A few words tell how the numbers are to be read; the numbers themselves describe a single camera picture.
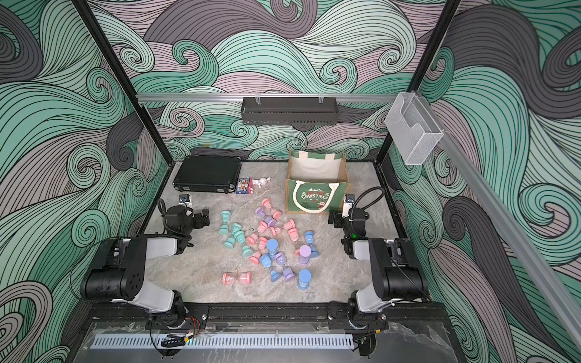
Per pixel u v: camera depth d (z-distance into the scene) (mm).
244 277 791
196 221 847
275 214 960
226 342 697
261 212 979
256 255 850
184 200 821
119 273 444
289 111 960
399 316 745
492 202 557
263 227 925
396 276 439
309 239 895
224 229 926
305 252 798
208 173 1106
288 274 796
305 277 733
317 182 815
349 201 809
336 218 847
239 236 900
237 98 938
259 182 1082
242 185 1076
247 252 851
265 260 835
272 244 816
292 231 906
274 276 793
